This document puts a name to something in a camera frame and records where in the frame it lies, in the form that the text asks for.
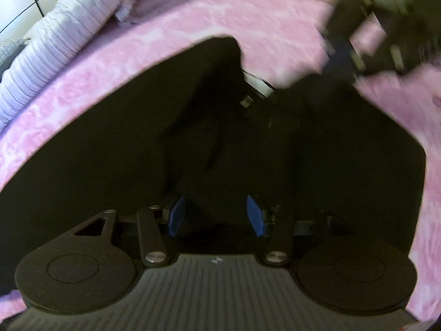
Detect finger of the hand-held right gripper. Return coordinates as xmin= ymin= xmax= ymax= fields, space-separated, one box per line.
xmin=322 ymin=0 xmax=378 ymax=85

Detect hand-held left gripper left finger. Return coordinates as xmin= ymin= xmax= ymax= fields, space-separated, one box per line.
xmin=73 ymin=195 xmax=187 ymax=268

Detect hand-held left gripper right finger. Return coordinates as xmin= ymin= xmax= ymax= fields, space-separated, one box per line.
xmin=246 ymin=194 xmax=347 ymax=267

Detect black pants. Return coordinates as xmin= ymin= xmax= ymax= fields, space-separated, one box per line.
xmin=0 ymin=36 xmax=428 ymax=298

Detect pink rose-pattern bedsheet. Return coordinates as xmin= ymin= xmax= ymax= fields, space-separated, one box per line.
xmin=0 ymin=0 xmax=441 ymax=322

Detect white striped rolled quilt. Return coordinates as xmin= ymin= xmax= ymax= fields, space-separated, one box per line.
xmin=0 ymin=0 xmax=232 ymax=132

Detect grey knit cloth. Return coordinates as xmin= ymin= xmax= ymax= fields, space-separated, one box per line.
xmin=0 ymin=37 xmax=30 ymax=77

